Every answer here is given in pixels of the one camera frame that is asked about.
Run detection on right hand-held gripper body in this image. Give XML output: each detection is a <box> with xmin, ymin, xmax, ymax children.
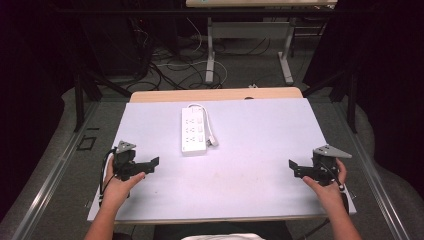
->
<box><xmin>310</xmin><ymin>144</ymin><xmax>353</xmax><ymax>187</ymax></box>

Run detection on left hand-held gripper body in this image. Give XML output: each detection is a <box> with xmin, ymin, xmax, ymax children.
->
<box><xmin>111</xmin><ymin>140</ymin><xmax>148</xmax><ymax>183</ymax></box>

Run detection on person's right hand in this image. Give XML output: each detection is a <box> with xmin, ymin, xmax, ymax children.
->
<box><xmin>301</xmin><ymin>157</ymin><xmax>348</xmax><ymax>214</ymax></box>

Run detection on person's left hand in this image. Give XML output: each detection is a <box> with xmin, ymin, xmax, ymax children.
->
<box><xmin>100</xmin><ymin>165</ymin><xmax>147</xmax><ymax>210</ymax></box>

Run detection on white power strip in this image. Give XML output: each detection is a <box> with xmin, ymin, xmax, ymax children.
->
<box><xmin>180</xmin><ymin>106</ymin><xmax>208</xmax><ymax>157</ymax></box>

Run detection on white table mat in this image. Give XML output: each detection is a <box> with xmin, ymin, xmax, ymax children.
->
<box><xmin>86</xmin><ymin>97</ymin><xmax>357</xmax><ymax>223</ymax></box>

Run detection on person's dark pants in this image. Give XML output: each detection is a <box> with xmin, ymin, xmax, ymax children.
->
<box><xmin>152</xmin><ymin>221</ymin><xmax>295</xmax><ymax>240</ymax></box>

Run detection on black metal stand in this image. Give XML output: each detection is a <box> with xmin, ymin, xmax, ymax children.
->
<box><xmin>301</xmin><ymin>64</ymin><xmax>360</xmax><ymax>135</ymax></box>
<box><xmin>73</xmin><ymin>68</ymin><xmax>133</xmax><ymax>133</ymax></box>

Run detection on light wooden table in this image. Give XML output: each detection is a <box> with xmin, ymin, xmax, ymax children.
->
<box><xmin>114</xmin><ymin>86</ymin><xmax>331</xmax><ymax>225</ymax></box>

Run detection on person's white shirt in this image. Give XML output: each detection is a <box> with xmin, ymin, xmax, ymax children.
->
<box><xmin>181</xmin><ymin>232</ymin><xmax>266</xmax><ymax>240</ymax></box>

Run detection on white-framed desk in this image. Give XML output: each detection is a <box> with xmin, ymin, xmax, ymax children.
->
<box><xmin>185</xmin><ymin>0</ymin><xmax>339</xmax><ymax>86</ymax></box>

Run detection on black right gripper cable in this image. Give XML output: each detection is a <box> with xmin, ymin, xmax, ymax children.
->
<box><xmin>318</xmin><ymin>159</ymin><xmax>352</xmax><ymax>215</ymax></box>

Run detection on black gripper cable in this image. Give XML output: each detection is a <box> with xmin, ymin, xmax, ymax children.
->
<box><xmin>318</xmin><ymin>159</ymin><xmax>352</xmax><ymax>215</ymax></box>
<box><xmin>98</xmin><ymin>148</ymin><xmax>117</xmax><ymax>208</ymax></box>

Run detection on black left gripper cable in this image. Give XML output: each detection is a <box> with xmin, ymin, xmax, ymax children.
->
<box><xmin>98</xmin><ymin>148</ymin><xmax>117</xmax><ymax>208</ymax></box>

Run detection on aluminium floor rail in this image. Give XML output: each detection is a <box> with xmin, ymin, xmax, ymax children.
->
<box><xmin>9</xmin><ymin>101</ymin><xmax>102</xmax><ymax>240</ymax></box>
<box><xmin>332</xmin><ymin>101</ymin><xmax>412</xmax><ymax>240</ymax></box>

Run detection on white power strip cable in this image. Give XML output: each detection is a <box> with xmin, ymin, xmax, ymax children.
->
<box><xmin>186</xmin><ymin>102</ymin><xmax>220</xmax><ymax>148</ymax></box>

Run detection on black floor cables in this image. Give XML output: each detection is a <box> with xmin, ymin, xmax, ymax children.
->
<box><xmin>124</xmin><ymin>36</ymin><xmax>271</xmax><ymax>92</ymax></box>

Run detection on white floor cable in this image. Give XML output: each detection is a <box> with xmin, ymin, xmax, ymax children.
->
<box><xmin>155</xmin><ymin>16</ymin><xmax>229</xmax><ymax>90</ymax></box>

